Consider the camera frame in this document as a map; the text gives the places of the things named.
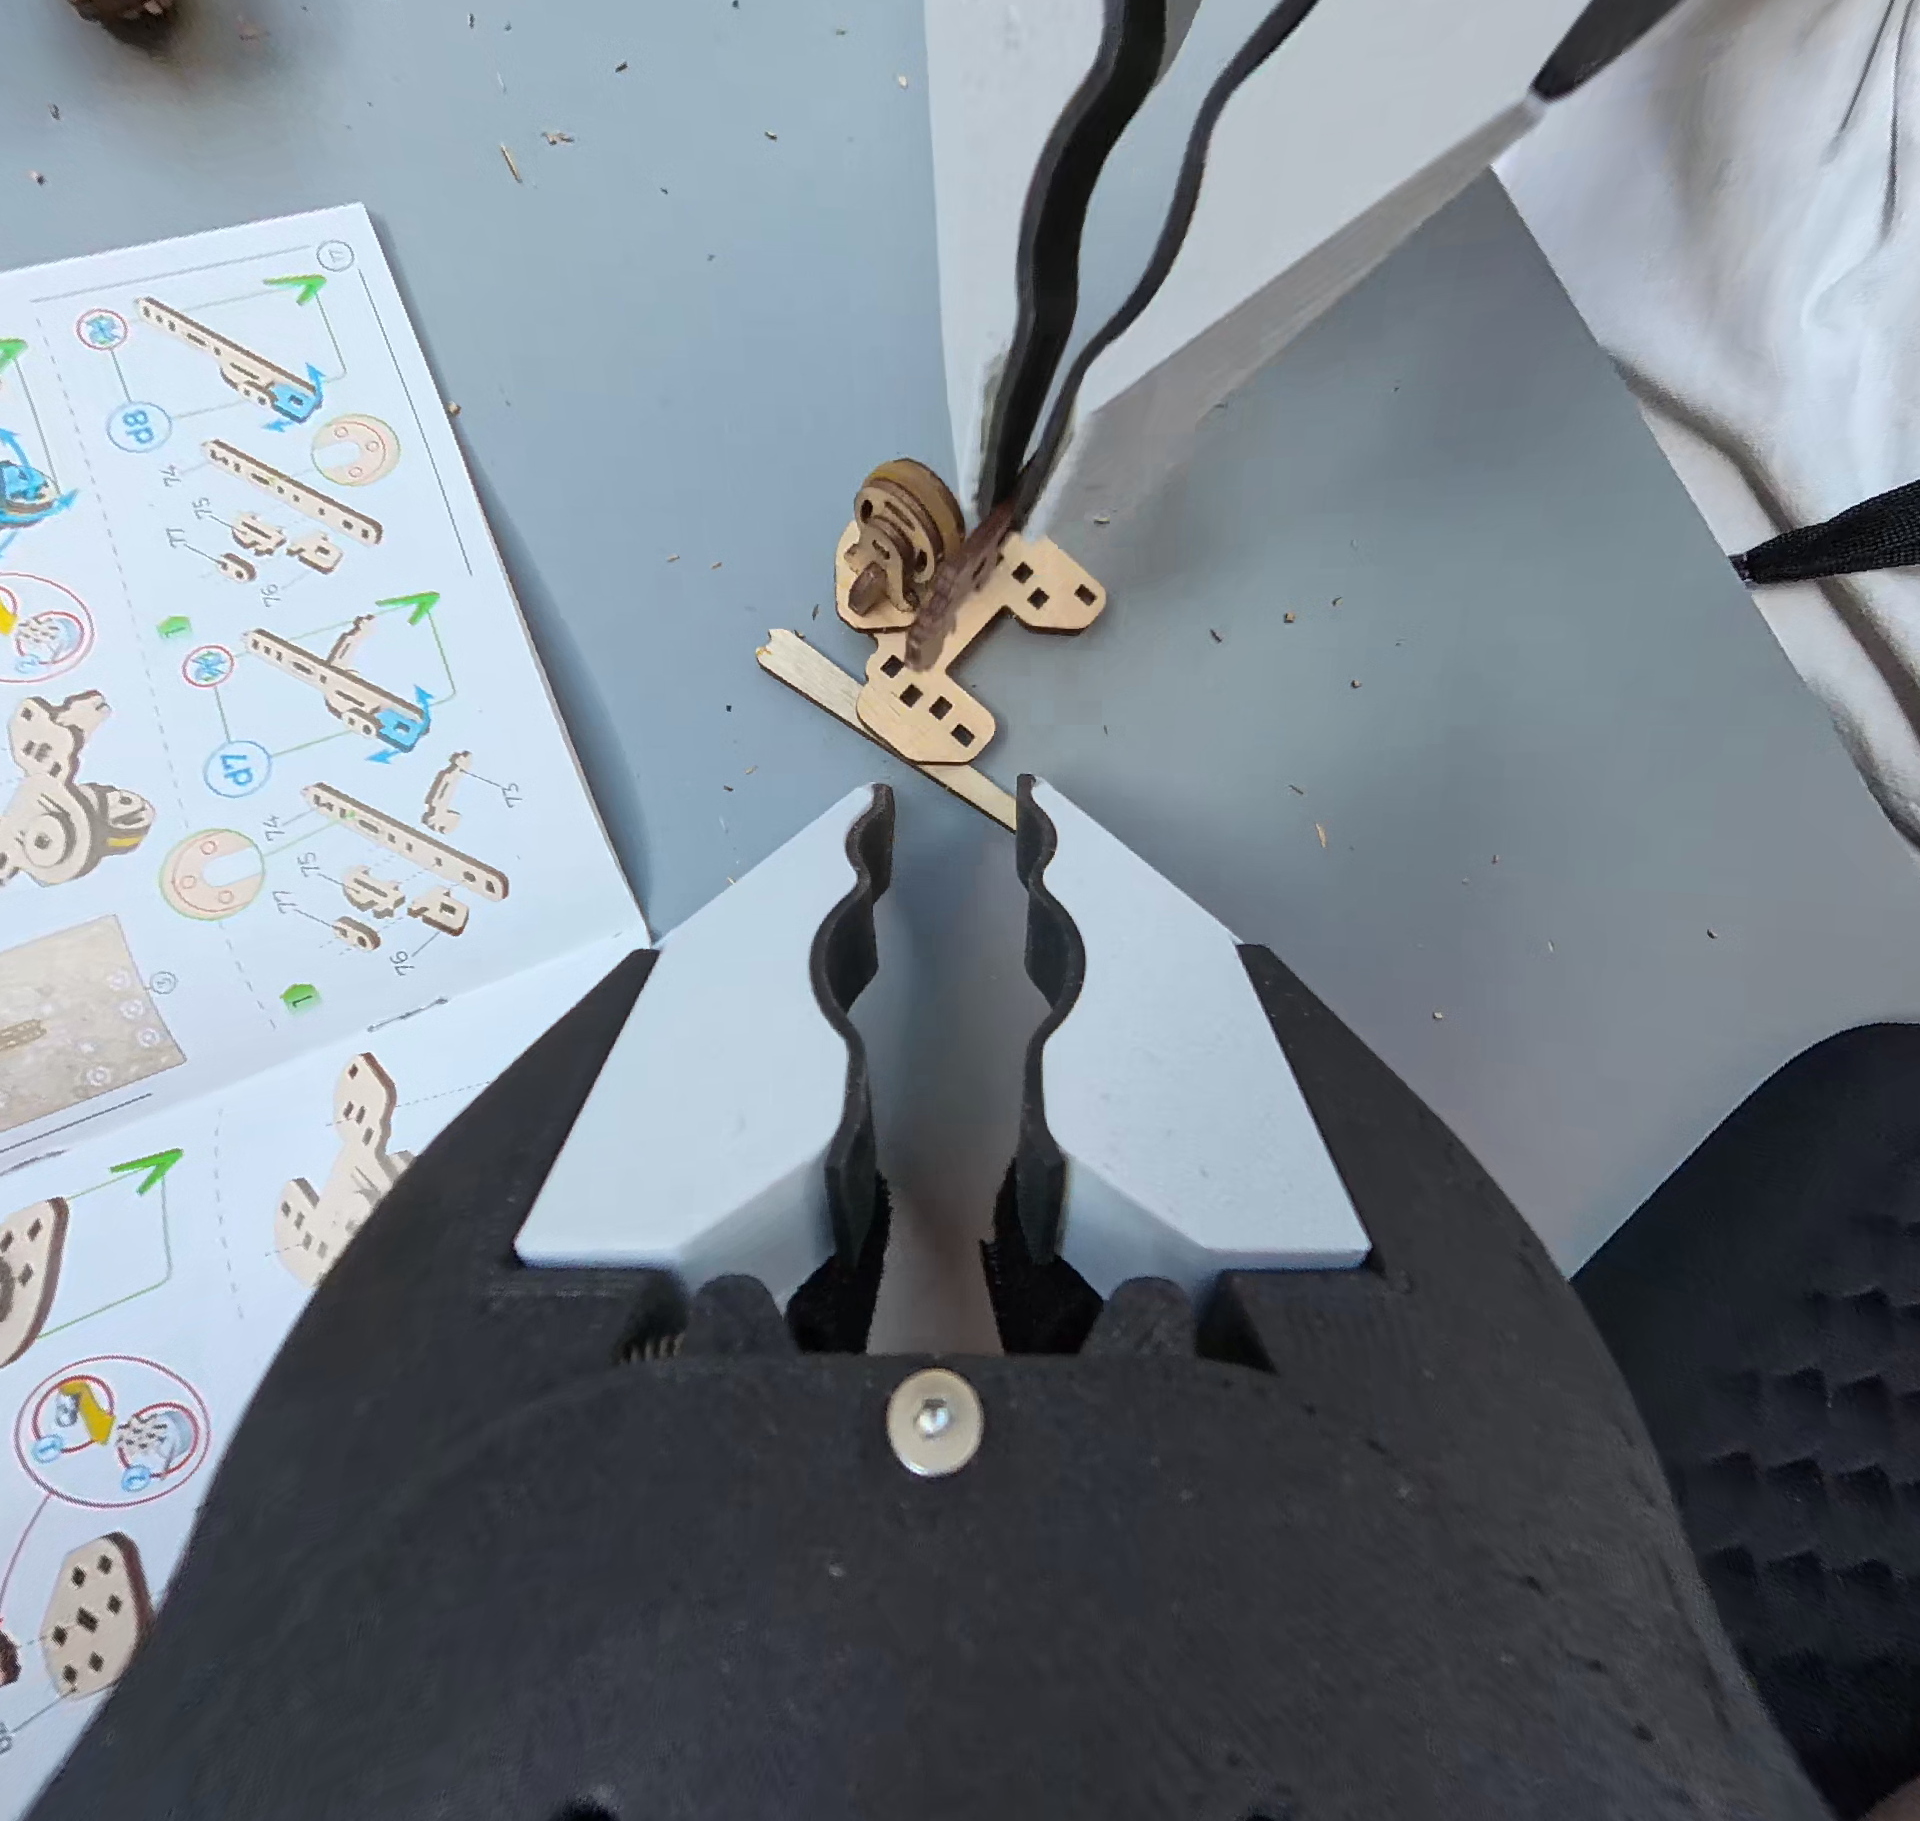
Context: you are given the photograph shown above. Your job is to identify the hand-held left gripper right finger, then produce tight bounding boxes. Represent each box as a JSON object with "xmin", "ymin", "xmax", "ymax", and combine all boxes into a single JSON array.
[{"xmin": 990, "ymin": 775, "xmax": 1376, "ymax": 1355}]

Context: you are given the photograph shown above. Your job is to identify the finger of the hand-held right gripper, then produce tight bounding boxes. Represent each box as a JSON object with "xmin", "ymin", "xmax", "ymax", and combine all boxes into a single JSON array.
[
  {"xmin": 1020, "ymin": 0, "xmax": 1669, "ymax": 521},
  {"xmin": 919, "ymin": 0, "xmax": 1245, "ymax": 525}
]

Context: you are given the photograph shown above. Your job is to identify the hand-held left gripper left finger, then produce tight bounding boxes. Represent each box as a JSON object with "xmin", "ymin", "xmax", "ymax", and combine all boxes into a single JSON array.
[{"xmin": 515, "ymin": 782, "xmax": 898, "ymax": 1350}]

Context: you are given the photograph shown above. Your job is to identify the wooden plate with wheel assembly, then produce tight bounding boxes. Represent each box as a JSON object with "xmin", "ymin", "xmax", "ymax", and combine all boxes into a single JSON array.
[{"xmin": 832, "ymin": 459, "xmax": 1108, "ymax": 770}]

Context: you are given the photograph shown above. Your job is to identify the thin dark wooden strip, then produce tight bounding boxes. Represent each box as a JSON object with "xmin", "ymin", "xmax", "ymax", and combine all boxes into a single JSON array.
[{"xmin": 903, "ymin": 502, "xmax": 1028, "ymax": 672}]

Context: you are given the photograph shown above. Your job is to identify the person's white shirt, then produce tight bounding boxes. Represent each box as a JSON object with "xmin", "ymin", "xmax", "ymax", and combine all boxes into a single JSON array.
[{"xmin": 1492, "ymin": 0, "xmax": 1920, "ymax": 862}]

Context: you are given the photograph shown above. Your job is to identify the flat wooden stick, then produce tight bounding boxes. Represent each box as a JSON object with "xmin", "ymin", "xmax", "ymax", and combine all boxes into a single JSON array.
[{"xmin": 757, "ymin": 624, "xmax": 1022, "ymax": 830}]

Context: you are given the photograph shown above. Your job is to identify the printed assembly instruction booklet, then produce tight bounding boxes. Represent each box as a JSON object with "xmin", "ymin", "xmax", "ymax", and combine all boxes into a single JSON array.
[{"xmin": 0, "ymin": 201, "xmax": 653, "ymax": 1756}]

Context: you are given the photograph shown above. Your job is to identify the black foam pad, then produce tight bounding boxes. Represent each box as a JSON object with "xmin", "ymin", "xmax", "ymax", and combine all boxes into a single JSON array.
[{"xmin": 1568, "ymin": 1018, "xmax": 1920, "ymax": 1821}]

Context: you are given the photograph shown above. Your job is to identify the black strap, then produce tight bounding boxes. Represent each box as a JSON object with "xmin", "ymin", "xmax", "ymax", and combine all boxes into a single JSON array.
[{"xmin": 1726, "ymin": 478, "xmax": 1920, "ymax": 591}]

